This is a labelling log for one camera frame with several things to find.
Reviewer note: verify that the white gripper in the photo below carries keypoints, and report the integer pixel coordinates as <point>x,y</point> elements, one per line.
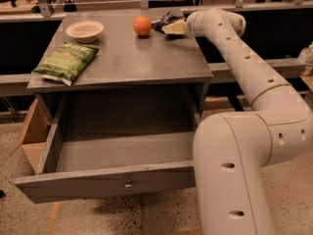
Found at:
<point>176,26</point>

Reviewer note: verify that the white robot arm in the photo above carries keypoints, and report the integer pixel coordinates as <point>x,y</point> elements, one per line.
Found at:
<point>231,148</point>

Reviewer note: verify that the green chip bag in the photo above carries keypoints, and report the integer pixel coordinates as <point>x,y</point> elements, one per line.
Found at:
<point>67,62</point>

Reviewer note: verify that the open grey top drawer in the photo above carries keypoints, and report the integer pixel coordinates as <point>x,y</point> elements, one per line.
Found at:
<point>94,156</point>

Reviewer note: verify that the round metal drawer knob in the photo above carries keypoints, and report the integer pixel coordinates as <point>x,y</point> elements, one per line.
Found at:
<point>128,186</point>

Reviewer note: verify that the orange fruit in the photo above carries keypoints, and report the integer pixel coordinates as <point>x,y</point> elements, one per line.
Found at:
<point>142,25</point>

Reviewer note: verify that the grey wooden cabinet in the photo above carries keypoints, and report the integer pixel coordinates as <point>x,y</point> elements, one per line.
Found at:
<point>153,84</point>

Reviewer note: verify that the beige paper bowl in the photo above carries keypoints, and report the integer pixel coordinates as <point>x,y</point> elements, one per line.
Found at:
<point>85,31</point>

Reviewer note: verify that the brown cardboard box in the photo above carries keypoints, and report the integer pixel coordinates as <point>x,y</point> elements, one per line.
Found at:
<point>33,135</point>

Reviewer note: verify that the grey wall ledge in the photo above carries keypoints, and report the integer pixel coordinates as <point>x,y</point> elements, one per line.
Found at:
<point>15,84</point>

